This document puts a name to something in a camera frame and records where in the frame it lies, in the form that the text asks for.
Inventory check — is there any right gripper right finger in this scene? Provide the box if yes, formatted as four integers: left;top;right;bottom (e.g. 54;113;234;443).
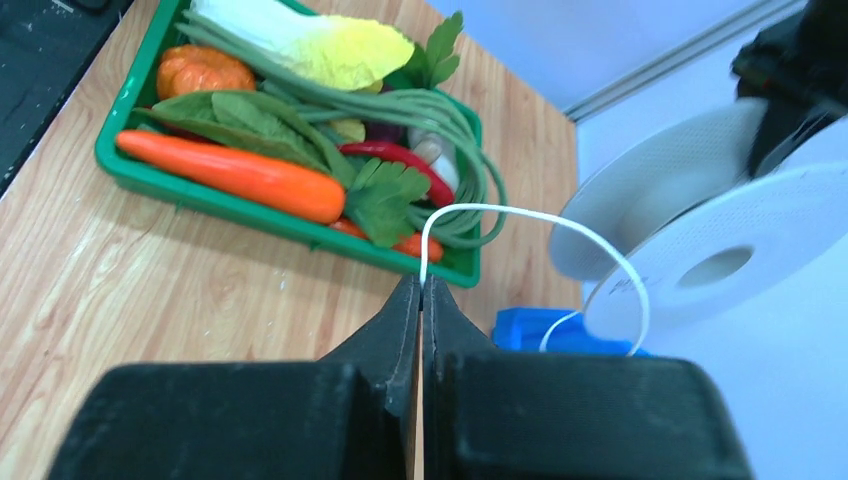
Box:
421;277;754;479

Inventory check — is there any small orange carrot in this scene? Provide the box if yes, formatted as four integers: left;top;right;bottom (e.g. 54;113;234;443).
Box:
329;218;444;263

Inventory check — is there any green long beans bundle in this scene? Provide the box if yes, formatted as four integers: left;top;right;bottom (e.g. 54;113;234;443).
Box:
175;9;510;252

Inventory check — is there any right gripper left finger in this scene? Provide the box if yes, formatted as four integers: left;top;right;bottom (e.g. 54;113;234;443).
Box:
48;275;421;479

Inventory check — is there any red chili pepper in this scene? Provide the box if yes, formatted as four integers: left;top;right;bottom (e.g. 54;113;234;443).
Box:
338;141;455;207

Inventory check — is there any large orange carrot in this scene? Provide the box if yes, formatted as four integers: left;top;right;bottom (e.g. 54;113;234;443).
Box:
115;130;346;225

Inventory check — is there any purple onion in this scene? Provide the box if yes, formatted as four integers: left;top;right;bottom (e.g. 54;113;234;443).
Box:
364;121;406;144

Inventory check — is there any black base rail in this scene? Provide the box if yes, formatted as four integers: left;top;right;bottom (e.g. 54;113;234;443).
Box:
1;0;132;191

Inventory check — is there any orange pumpkin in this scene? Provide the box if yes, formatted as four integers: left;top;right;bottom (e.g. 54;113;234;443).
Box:
156;44;256;100

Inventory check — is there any green spinach leaf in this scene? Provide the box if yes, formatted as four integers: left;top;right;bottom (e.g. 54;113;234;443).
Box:
134;90;357;187

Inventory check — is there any white cable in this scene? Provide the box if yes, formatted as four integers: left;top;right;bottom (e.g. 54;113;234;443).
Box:
418;203;652;358

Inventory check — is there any white mushroom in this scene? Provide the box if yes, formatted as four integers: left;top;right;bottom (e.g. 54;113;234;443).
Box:
407;128;460;192

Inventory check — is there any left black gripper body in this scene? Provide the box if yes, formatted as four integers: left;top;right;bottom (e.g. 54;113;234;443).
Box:
731;0;847;178

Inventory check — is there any yellow napa cabbage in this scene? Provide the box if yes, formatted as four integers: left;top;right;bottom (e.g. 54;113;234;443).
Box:
190;1;415;91

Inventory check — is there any blue two-compartment bin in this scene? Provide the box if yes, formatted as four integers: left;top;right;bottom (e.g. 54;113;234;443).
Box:
491;307;632;356

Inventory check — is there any green parsley leaf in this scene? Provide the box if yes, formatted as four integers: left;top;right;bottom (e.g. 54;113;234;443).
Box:
344;158;431;248

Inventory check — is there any green cilantro leaf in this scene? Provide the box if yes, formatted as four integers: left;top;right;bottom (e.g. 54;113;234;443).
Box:
399;10;464;90

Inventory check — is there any green plastic tray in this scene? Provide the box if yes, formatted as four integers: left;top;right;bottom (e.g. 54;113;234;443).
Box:
93;0;484;290

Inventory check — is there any white perforated spool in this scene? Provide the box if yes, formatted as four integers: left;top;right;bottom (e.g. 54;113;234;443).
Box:
563;98;847;332

